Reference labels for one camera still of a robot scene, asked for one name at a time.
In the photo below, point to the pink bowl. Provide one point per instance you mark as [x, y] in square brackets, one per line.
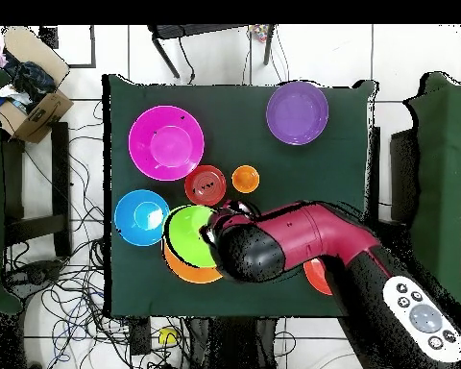
[166, 143]

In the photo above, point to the small red bowl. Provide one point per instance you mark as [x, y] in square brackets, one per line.
[205, 186]

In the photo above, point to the orange cup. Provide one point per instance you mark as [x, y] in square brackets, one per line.
[246, 179]

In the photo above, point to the dark clothes pile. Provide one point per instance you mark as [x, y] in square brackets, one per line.
[30, 82]

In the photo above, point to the large orange bowl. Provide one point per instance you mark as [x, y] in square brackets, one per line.
[192, 275]

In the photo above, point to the cardboard box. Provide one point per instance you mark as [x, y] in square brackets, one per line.
[42, 111]

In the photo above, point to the dark green table cloth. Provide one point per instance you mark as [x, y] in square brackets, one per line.
[311, 173]

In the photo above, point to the large red-orange bowl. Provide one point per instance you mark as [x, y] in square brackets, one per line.
[317, 276]

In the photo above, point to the green bowl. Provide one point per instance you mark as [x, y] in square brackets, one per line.
[184, 234]

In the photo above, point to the black power adapter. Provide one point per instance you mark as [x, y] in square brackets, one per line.
[140, 334]

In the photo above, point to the black bench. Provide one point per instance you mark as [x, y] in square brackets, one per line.
[61, 184]

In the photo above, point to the black metal frame table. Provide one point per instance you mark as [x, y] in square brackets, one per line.
[199, 30]

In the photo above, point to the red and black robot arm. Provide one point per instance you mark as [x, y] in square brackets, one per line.
[315, 238]

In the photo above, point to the blue round bowl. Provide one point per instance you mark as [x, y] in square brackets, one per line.
[138, 219]

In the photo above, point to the black chair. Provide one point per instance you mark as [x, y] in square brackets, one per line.
[403, 177]

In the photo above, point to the purple bowl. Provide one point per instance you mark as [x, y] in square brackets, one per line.
[297, 112]

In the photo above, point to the yellow ball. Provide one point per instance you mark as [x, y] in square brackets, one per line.
[168, 336]

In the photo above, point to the black pedestal foot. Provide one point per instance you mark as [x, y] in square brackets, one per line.
[30, 275]

